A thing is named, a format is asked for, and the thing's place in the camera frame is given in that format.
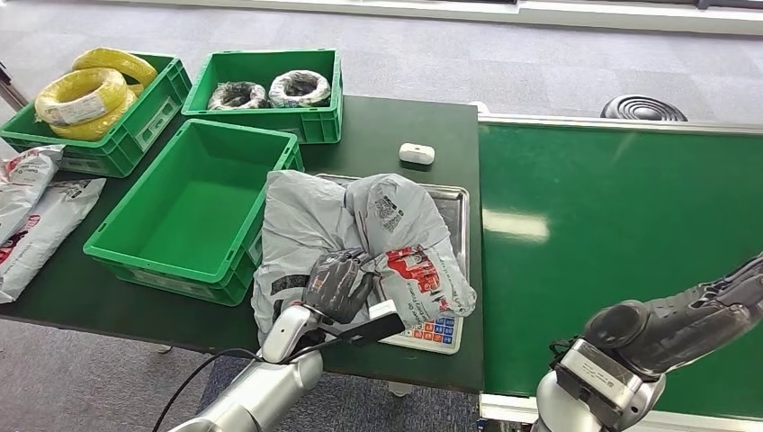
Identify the dark slanted bar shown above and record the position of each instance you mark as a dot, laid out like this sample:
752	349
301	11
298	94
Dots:
11	86

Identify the black ribbed round base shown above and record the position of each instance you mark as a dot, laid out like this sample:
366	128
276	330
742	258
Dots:
644	108

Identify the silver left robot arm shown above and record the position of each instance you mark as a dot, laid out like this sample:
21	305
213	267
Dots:
268	387

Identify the long grey mailer bag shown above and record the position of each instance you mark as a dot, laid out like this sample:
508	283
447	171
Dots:
44	229

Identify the white wall ledge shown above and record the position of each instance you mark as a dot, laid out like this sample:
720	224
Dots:
596	15

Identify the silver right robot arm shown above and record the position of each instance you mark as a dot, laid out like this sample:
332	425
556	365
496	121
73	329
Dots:
551	405

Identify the large empty green crate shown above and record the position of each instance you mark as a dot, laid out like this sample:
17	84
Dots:
197	220

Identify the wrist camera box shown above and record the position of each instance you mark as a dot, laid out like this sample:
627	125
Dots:
608	381
381	325

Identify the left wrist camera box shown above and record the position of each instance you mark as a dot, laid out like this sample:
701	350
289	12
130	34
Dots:
381	325

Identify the small white plastic device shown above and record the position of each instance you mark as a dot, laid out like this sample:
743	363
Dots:
416	154

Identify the small grey mailer bag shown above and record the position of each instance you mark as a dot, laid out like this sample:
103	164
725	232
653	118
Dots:
24	182

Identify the green conveyor belt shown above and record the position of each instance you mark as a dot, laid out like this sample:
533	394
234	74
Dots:
596	238

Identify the green crate with black coils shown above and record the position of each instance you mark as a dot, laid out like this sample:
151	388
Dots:
268	70

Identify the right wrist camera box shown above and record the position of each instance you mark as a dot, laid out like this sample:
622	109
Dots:
608	381

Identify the green crate with yellow coils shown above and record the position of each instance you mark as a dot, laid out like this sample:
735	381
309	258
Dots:
107	155

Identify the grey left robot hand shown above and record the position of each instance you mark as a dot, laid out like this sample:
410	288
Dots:
337	286

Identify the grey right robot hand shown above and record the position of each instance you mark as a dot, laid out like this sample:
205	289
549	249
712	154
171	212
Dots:
685	322

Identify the white electronic weighing scale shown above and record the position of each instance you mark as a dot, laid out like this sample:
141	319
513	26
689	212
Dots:
453	208

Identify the grey plastic mailer package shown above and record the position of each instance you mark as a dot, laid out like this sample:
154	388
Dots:
310	220

